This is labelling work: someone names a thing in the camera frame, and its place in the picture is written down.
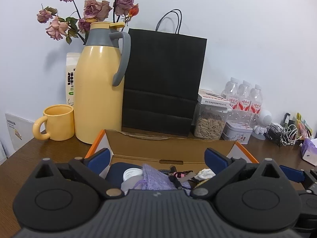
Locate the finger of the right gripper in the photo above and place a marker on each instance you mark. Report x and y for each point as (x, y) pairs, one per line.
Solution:
(293, 174)

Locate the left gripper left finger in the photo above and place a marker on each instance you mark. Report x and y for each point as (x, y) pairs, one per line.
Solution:
(92, 172)

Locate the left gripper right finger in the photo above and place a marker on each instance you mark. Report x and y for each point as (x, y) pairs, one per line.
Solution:
(226, 171)

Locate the navy blue pouch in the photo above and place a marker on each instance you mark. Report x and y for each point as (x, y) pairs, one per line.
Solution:
(115, 175)

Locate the white bottle cap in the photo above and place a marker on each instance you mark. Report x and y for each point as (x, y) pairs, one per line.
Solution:
(131, 172)

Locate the purple knitted pouch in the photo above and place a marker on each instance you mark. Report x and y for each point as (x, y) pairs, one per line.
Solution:
(152, 179)

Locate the yellow white plush hamster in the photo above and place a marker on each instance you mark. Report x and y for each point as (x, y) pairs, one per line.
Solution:
(204, 174)

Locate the translucent plastic storage box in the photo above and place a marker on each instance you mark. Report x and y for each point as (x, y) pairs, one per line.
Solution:
(133, 183)

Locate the purple tissue box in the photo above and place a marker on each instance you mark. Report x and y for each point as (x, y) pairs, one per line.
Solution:
(309, 151)

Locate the small printed tin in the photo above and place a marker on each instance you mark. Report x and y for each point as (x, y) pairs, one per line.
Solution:
(240, 132)

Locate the red orange cardboard box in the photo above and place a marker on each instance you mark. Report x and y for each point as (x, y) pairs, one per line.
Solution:
(160, 152)

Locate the colourful snack packet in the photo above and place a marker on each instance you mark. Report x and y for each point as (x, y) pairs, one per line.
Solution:
(304, 131)

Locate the clear seed jar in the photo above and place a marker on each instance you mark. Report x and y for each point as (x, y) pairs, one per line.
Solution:
(210, 121)

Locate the yellow mug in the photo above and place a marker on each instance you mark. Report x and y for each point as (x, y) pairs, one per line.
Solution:
(57, 123)

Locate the white robot figurine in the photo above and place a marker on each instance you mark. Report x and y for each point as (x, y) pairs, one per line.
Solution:
(261, 121)

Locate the middle water bottle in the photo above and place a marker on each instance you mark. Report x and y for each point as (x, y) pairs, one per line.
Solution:
(244, 96)

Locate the water bottle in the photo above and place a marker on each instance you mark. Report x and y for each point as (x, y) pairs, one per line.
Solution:
(244, 96)
(256, 99)
(230, 92)

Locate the white flat box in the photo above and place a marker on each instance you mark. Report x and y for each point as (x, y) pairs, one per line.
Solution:
(207, 97)

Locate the left water bottle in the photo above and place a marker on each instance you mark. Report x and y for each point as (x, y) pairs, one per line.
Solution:
(230, 92)

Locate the right water bottle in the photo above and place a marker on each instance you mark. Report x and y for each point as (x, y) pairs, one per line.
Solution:
(256, 99)

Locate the yellow thermos jug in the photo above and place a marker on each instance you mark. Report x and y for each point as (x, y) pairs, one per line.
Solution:
(99, 80)

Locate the white milk carton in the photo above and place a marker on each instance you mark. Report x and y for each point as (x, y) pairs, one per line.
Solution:
(71, 63)

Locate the black paper bag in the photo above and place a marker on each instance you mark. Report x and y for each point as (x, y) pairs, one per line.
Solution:
(162, 80)

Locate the dried pink rose bouquet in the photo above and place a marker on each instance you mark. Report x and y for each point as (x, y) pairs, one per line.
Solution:
(87, 12)

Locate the white wall panel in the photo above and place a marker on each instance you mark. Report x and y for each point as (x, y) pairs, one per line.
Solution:
(20, 130)

